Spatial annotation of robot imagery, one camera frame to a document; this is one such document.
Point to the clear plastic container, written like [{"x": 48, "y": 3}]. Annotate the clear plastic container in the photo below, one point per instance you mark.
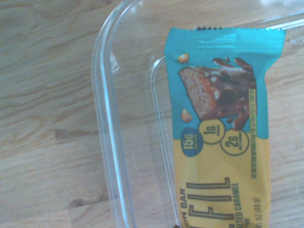
[{"x": 111, "y": 123}]

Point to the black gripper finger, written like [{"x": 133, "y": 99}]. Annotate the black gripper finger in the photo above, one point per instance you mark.
[{"x": 176, "y": 226}]

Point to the yellow and teal protein bar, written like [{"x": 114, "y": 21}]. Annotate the yellow and teal protein bar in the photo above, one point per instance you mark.
[{"x": 221, "y": 118}]

